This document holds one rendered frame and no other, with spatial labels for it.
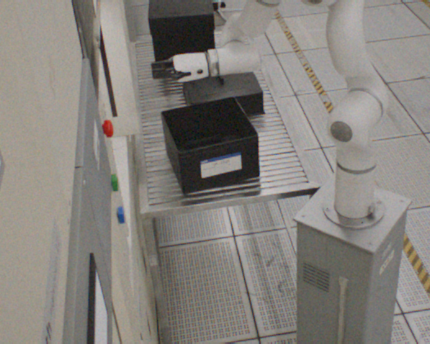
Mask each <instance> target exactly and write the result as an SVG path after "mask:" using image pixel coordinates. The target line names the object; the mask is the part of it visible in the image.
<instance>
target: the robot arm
mask: <svg viewBox="0 0 430 344"><path fill-rule="evenodd" d="M281 1H282V0H246V3H245V5H244V8H243V9H242V13H235V14H233V15H231V16H230V17H229V19H228V21H226V23H225V25H224V28H223V30H222V32H221V35H220V48H219V49H212V50H208V53H207V52H204V53H188V54H180V55H176V56H174V57H171V58H170V59H168V60H163V61H160V62H153V63H151V68H152V78H153V79H160V78H172V79H176V80H177V81H179V82H183V81H189V80H193V79H200V78H203V77H206V76H209V75H211V77H213V76H220V75H232V74H239V73H245V72H252V71H258V70H259V69H260V52H259V49H258V47H257V46H256V45H255V44H252V45H244V37H245V35H247V36H250V37H252V38H256V37H259V36H261V35H262V34H263V33H264V32H265V31H266V29H267V28H268V26H269V25H270V23H271V21H272V19H273V17H274V14H275V12H276V11H277V9H278V6H279V4H280V2H281ZM300 1H301V2H303V3H304V4H305V5H307V6H310V7H328V6H329V9H328V18H327V24H326V39H327V44H328V51H329V55H330V58H331V61H332V64H333V66H334V67H335V69H336V71H337V72H338V73H339V74H340V75H342V76H343V77H344V79H345V80H346V85H347V94H346V96H345V97H344V98H343V99H342V100H341V101H340V102H339V103H338V104H337V105H336V107H335V108H333V109H332V111H331V112H330V114H329V116H328V121H327V127H326V130H327V135H328V137H329V139H330V140H331V141H332V142H333V144H335V145H336V147H337V162H336V182H335V192H331V193H329V194H328V195H327V196H326V197H325V199H324V203H323V210H324V215H325V216H326V217H327V219H328V220H330V221H331V222H332V223H335V224H337V225H339V226H342V227H344V228H348V229H364V228H368V227H370V226H373V225H375V224H377V223H378V222H379V221H380V220H381V219H382V217H383V214H384V205H383V203H382V201H381V199H380V198H379V197H377V196H375V195H374V194H373V191H374V181H375V171H377V160H378V149H377V146H375V144H374V143H373V141H372V140H371V139H369V135H370V133H371V131H372V129H373V128H374V126H375V125H376V124H377V123H378V122H379V121H380V120H381V119H382V118H383V116H384V115H385V113H386V112H387V108H388V102H389V100H388V94H387V90H386V87H385V85H384V82H383V81H382V79H381V78H380V76H379V75H378V72H377V71H375V69H374V68H373V67H372V65H371V63H370V60H369V56H368V53H367V48H366V44H365V38H364V28H363V12H364V0H300ZM171 65H172V66H171ZM172 71H173V72H172Z"/></svg>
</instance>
